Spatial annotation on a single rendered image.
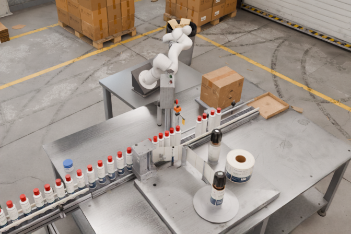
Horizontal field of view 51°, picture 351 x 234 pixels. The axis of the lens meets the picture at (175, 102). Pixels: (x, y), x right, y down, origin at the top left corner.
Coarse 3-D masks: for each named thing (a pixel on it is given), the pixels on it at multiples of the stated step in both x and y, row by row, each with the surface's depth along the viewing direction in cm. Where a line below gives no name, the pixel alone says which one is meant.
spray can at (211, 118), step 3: (210, 111) 296; (213, 111) 295; (210, 114) 297; (213, 114) 296; (210, 117) 297; (213, 117) 297; (210, 120) 299; (213, 120) 299; (210, 123) 301; (213, 123) 301; (210, 126) 303; (213, 126) 303; (207, 129) 307; (210, 129) 304
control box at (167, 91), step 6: (162, 78) 260; (168, 78) 260; (162, 84) 254; (168, 84) 254; (162, 90) 253; (168, 90) 253; (162, 96) 256; (168, 96) 256; (162, 102) 260; (168, 102) 260; (162, 108) 263; (168, 108) 263
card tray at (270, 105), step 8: (264, 96) 358; (272, 96) 356; (248, 104) 346; (256, 104) 346; (264, 104) 347; (272, 104) 347; (280, 104) 348; (288, 104) 342; (264, 112) 337; (272, 112) 338
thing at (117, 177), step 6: (252, 108) 334; (240, 114) 326; (222, 120) 319; (228, 120) 319; (186, 138) 298; (192, 138) 299; (180, 144) 293; (126, 174) 265; (96, 180) 260; (108, 180) 260; (114, 180) 261; (102, 186) 256; (90, 192) 252
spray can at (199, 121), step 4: (200, 116) 289; (196, 120) 292; (200, 120) 289; (196, 124) 292; (200, 124) 291; (196, 128) 294; (200, 128) 293; (196, 132) 296; (200, 132) 296; (196, 136) 299
